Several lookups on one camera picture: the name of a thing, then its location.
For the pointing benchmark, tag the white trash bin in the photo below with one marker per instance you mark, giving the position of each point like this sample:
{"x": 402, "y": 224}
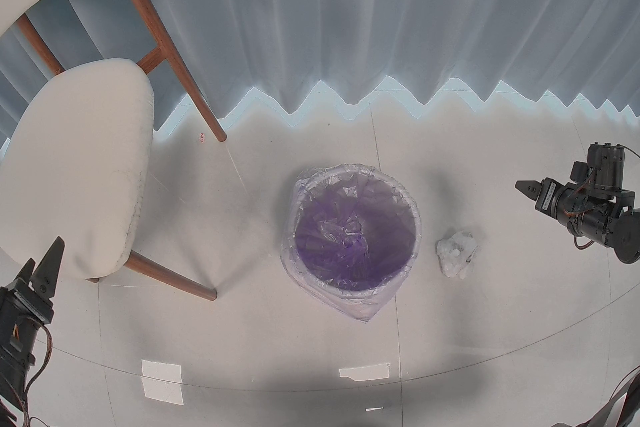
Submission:
{"x": 306, "y": 215}

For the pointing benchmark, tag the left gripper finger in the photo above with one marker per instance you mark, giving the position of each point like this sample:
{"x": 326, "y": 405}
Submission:
{"x": 22, "y": 280}
{"x": 47, "y": 285}

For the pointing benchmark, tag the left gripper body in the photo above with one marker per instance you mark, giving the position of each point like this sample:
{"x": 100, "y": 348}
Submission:
{"x": 20, "y": 310}

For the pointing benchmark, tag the pale blue curtain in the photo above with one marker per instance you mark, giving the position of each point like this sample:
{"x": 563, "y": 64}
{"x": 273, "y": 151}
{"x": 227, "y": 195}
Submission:
{"x": 400, "y": 14}

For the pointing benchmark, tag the white paper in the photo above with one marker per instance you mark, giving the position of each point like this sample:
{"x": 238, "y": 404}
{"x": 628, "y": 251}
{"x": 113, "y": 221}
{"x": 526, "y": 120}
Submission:
{"x": 457, "y": 255}

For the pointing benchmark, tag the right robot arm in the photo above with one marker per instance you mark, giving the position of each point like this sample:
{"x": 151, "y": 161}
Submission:
{"x": 625, "y": 235}

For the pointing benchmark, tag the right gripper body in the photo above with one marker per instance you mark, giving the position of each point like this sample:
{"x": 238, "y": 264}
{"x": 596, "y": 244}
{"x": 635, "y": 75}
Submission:
{"x": 570, "y": 207}

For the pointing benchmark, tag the purple plastic bag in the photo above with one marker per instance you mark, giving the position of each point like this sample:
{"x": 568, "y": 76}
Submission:
{"x": 350, "y": 240}

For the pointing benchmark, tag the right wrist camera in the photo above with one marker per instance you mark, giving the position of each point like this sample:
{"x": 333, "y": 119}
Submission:
{"x": 580, "y": 171}

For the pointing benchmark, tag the cream chair with wooden legs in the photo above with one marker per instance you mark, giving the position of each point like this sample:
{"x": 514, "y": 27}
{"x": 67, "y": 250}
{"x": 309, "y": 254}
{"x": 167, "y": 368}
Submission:
{"x": 75, "y": 165}

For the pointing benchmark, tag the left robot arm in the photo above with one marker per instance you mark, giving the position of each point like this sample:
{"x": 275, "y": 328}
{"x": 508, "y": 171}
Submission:
{"x": 10, "y": 395}

